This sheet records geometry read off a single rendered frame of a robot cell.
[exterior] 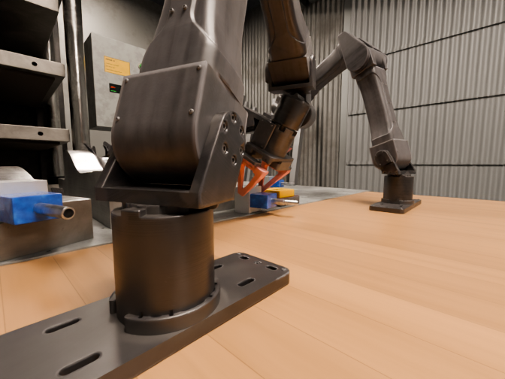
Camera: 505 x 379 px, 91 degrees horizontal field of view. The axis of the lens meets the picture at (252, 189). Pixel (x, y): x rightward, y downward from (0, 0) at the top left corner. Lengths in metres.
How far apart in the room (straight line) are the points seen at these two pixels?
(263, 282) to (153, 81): 0.16
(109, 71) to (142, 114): 1.24
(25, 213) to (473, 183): 2.31
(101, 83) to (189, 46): 1.21
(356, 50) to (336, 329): 0.68
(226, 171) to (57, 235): 0.27
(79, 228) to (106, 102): 1.02
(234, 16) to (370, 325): 0.24
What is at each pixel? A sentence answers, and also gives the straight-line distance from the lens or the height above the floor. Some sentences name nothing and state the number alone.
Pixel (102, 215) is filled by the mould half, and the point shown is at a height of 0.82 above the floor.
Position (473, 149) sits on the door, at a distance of 2.32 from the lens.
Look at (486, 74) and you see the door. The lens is 2.39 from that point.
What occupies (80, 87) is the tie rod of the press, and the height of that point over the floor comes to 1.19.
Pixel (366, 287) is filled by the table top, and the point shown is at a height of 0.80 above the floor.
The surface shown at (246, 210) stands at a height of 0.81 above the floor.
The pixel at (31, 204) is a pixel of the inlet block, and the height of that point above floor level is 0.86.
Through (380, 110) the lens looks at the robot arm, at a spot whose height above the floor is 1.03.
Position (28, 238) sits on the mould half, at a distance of 0.37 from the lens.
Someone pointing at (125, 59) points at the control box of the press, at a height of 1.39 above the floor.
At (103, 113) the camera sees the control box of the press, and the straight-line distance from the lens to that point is 1.35.
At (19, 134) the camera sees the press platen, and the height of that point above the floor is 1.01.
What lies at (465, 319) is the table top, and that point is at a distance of 0.23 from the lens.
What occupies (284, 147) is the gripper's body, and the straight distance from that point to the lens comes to 0.47.
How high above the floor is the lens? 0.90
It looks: 6 degrees down
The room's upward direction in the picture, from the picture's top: straight up
